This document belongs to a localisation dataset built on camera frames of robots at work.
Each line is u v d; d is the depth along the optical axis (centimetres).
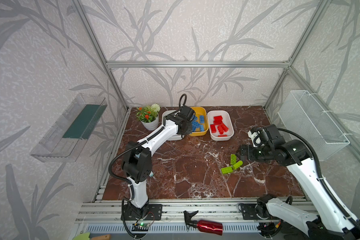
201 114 115
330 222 37
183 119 65
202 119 114
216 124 108
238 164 88
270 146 50
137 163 48
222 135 102
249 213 73
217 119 112
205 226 67
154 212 73
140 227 72
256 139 61
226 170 86
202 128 105
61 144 63
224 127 105
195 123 105
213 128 105
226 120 109
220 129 105
